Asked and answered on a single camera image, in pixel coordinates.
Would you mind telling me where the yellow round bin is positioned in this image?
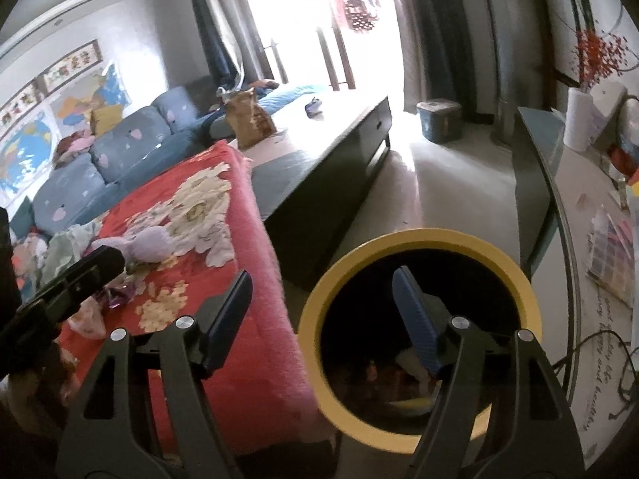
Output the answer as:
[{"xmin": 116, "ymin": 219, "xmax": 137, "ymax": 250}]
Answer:
[{"xmin": 297, "ymin": 228, "xmax": 542, "ymax": 455}]

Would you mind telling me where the purple plush toy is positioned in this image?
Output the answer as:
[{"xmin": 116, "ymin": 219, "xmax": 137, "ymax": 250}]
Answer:
[{"xmin": 92, "ymin": 227, "xmax": 173, "ymax": 265}]

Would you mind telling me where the red floral blanket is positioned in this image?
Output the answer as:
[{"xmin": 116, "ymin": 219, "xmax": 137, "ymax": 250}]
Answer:
[{"xmin": 50, "ymin": 140, "xmax": 325, "ymax": 455}]

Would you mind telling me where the brown framed balcony door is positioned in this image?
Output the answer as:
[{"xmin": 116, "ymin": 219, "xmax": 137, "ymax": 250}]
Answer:
[{"xmin": 220, "ymin": 0, "xmax": 357, "ymax": 93}]

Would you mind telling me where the teal storage box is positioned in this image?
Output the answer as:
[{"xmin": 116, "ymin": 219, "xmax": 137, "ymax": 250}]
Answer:
[{"xmin": 417, "ymin": 99, "xmax": 462, "ymax": 143}]

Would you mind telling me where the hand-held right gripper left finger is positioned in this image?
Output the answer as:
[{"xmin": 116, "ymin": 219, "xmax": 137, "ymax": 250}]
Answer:
[{"xmin": 55, "ymin": 269, "xmax": 255, "ymax": 479}]

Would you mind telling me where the dark wooden coffee table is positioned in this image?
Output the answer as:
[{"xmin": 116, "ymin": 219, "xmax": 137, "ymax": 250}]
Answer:
[{"xmin": 234, "ymin": 95, "xmax": 393, "ymax": 293}]

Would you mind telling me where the glass topped cabinet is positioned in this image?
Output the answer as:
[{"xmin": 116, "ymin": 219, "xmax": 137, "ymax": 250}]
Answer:
[{"xmin": 512, "ymin": 105, "xmax": 639, "ymax": 455}]

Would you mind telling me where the black cable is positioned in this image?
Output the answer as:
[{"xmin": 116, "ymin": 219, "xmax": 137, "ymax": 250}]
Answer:
[{"xmin": 559, "ymin": 329, "xmax": 639, "ymax": 420}]

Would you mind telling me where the white card box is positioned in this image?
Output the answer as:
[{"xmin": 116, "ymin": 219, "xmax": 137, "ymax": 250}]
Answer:
[{"xmin": 591, "ymin": 82, "xmax": 627, "ymax": 148}]

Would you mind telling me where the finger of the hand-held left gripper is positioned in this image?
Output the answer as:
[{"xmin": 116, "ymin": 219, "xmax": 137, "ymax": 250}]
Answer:
[{"xmin": 60, "ymin": 245, "xmax": 125, "ymax": 305}]

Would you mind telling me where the country map poster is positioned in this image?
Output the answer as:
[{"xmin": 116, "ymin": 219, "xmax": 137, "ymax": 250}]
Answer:
[{"xmin": 52, "ymin": 62, "xmax": 133, "ymax": 125}]

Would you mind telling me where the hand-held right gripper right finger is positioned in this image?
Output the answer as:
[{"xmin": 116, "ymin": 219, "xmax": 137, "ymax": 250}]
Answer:
[{"xmin": 392, "ymin": 265, "xmax": 587, "ymax": 479}]

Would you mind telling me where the framed calligraphy scroll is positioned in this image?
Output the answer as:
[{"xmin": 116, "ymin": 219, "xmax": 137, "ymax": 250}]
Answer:
[
  {"xmin": 42, "ymin": 40, "xmax": 103, "ymax": 93},
  {"xmin": 0, "ymin": 77, "xmax": 46, "ymax": 141}
]

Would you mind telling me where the colour swatch card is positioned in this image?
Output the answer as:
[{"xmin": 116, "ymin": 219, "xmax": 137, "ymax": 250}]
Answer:
[{"xmin": 584, "ymin": 207, "xmax": 639, "ymax": 305}]

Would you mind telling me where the purple foil wrapper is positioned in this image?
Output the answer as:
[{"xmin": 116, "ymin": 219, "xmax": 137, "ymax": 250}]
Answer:
[{"xmin": 102, "ymin": 284, "xmax": 133, "ymax": 307}]

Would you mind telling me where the teal cushion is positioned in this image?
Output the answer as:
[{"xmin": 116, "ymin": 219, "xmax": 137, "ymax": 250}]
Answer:
[{"xmin": 10, "ymin": 197, "xmax": 36, "ymax": 238}]

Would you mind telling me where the pale green cloth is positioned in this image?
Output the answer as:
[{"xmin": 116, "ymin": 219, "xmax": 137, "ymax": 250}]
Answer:
[{"xmin": 42, "ymin": 222, "xmax": 101, "ymax": 290}]

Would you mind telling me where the brown paper bag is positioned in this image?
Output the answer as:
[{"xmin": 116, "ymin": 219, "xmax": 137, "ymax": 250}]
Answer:
[{"xmin": 224, "ymin": 87, "xmax": 275, "ymax": 148}]

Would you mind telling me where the dark blue curtain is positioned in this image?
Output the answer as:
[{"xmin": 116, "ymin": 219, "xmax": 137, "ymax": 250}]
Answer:
[{"xmin": 187, "ymin": 0, "xmax": 245, "ymax": 88}]

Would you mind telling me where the white vase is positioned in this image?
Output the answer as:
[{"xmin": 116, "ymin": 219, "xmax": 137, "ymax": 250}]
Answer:
[{"xmin": 563, "ymin": 87, "xmax": 600, "ymax": 153}]

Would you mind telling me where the blue sofa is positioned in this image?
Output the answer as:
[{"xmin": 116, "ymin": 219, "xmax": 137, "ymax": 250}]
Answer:
[{"xmin": 10, "ymin": 77, "xmax": 330, "ymax": 240}]

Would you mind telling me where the orange floral cloth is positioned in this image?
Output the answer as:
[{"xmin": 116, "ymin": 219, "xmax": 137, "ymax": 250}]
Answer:
[{"xmin": 12, "ymin": 234, "xmax": 51, "ymax": 290}]

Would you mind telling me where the small red object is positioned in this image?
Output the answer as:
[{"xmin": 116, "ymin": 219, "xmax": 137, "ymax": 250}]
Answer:
[{"xmin": 611, "ymin": 147, "xmax": 637, "ymax": 180}]

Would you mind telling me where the grey curtain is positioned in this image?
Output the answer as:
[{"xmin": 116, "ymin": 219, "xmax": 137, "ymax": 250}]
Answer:
[{"xmin": 394, "ymin": 0, "xmax": 492, "ymax": 123}]

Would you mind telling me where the grey standing air conditioner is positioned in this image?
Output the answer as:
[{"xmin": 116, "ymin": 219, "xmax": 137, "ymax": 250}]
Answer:
[{"xmin": 474, "ymin": 0, "xmax": 530, "ymax": 141}]

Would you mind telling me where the pile of red clothes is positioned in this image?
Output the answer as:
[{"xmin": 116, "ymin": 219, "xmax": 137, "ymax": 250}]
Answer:
[{"xmin": 54, "ymin": 130, "xmax": 95, "ymax": 165}]

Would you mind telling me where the yellow cushion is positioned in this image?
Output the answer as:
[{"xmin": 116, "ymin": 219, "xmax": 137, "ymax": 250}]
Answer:
[{"xmin": 90, "ymin": 105, "xmax": 123, "ymax": 135}]

